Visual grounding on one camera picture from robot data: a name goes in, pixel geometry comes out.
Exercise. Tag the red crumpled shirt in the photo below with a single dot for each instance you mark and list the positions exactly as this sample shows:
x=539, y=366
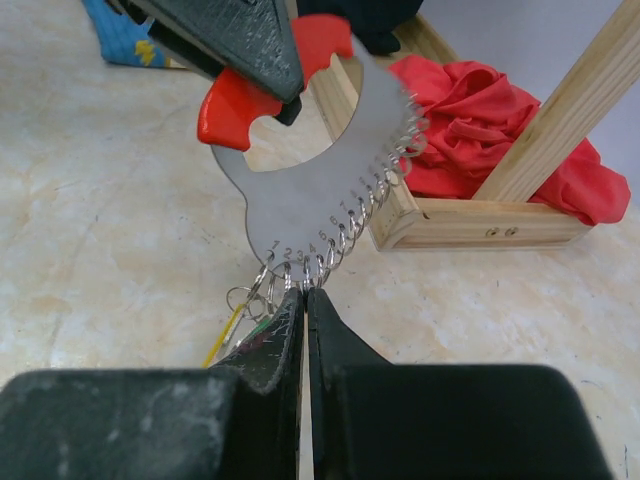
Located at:
x=474, y=116

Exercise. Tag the wooden clothes rack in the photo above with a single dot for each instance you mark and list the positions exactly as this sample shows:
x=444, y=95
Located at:
x=501, y=215

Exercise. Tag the yellow tagged key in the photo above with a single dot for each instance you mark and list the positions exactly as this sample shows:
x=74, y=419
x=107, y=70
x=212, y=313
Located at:
x=239, y=312

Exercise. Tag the blue pikachu shirt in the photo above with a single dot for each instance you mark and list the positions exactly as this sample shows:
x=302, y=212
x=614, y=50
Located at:
x=122, y=41

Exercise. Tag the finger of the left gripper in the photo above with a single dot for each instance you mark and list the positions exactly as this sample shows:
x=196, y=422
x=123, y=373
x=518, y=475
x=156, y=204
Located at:
x=289, y=112
x=253, y=38

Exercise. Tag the red handled metal key organizer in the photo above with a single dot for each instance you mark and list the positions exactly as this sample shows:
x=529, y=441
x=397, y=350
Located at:
x=302, y=221

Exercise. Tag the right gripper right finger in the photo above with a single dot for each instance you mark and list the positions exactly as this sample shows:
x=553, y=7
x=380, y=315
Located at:
x=373, y=419

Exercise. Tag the green tagged key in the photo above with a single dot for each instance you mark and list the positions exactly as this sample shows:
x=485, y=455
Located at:
x=261, y=325

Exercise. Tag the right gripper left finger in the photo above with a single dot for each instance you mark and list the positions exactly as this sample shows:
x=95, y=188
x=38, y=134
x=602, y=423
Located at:
x=239, y=419

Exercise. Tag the navy basketball jersey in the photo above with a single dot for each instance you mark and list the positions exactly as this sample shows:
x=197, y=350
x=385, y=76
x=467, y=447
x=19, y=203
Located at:
x=372, y=21

